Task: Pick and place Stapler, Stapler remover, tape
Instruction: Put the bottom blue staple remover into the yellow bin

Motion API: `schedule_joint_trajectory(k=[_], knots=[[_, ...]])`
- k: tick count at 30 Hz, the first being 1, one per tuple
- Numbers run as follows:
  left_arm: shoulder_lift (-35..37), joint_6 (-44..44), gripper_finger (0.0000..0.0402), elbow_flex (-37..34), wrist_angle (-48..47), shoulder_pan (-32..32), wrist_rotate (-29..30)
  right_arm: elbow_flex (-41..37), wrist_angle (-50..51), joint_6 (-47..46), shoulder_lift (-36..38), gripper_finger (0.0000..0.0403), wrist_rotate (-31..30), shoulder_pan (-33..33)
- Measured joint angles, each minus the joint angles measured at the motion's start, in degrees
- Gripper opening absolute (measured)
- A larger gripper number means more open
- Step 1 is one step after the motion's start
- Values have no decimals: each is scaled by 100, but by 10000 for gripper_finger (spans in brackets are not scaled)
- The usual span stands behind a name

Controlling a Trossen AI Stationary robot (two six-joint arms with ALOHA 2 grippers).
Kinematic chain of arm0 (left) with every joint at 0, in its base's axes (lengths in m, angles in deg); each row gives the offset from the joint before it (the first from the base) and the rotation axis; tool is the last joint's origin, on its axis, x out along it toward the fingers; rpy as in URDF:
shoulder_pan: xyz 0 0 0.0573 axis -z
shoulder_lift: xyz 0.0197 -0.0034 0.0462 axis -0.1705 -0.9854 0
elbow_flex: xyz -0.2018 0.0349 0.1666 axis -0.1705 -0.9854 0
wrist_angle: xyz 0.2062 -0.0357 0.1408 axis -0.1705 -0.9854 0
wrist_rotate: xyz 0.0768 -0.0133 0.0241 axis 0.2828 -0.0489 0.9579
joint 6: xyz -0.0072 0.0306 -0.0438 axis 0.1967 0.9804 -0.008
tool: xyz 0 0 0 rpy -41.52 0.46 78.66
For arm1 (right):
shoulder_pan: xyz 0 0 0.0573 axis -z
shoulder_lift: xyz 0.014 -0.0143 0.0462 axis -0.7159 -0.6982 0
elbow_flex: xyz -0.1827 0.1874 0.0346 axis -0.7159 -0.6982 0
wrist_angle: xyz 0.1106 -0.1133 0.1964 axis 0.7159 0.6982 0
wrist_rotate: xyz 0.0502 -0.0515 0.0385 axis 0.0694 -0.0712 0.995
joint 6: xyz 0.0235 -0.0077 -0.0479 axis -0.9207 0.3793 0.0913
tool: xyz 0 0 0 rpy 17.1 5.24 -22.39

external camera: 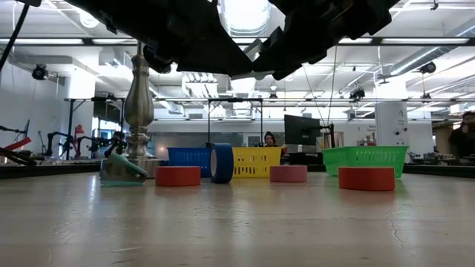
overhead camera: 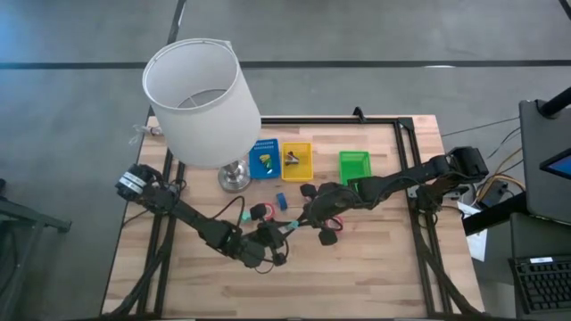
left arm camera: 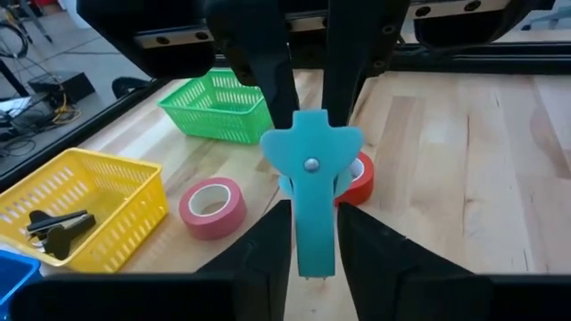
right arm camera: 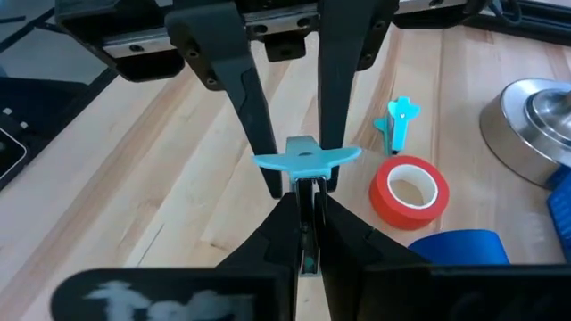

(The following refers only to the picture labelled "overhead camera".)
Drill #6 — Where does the black power brick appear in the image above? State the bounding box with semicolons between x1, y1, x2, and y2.
479;180;509;209

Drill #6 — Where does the black round pole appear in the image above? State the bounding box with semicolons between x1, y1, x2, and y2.
537;86;571;119

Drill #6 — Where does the yellow cable bundle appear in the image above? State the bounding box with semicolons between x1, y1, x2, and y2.
476;146;526;197

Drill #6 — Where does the white paper sheet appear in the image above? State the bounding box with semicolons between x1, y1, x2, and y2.
459;202;488;262

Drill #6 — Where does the black computer keyboard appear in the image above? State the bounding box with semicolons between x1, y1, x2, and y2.
509;256;571;316

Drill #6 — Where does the dark grey side desk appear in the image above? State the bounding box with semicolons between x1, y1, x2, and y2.
508;211;571;321

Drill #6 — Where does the black aluminium table frame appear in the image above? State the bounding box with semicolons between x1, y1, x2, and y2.
100;116;483;320

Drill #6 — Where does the blue plastic tray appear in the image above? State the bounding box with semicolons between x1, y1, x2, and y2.
248;138;282;180

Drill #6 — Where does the white cylindrical lamp shade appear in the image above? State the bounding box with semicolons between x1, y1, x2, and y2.
142;37;262;169

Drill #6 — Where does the blue lit tablet screen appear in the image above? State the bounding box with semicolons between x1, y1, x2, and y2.
539;149;571;179

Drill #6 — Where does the black diagonal bar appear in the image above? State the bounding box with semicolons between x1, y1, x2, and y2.
461;191;530;237

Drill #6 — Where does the green plastic tray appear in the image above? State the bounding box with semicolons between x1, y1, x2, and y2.
338;150;373;186

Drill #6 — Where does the dark metal stand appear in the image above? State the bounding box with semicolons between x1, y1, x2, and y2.
0;177;72;321

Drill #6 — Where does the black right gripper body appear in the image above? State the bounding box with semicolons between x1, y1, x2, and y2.
299;181;360;246

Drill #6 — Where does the clear plastic wrapper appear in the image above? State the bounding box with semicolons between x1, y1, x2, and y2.
128;124;164;146

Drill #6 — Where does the thin black floor cable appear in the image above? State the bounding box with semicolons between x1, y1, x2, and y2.
441;116;521;137

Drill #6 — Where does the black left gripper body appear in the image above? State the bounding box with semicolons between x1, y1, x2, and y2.
249;203;287;268

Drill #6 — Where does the chrome lamp base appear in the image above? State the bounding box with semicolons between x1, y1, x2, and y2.
217;159;252;193

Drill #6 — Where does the yellow plastic tray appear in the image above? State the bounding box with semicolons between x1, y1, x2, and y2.
280;141;314;183

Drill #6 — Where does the grey monitor housing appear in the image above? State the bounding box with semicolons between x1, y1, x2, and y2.
518;98;571;226

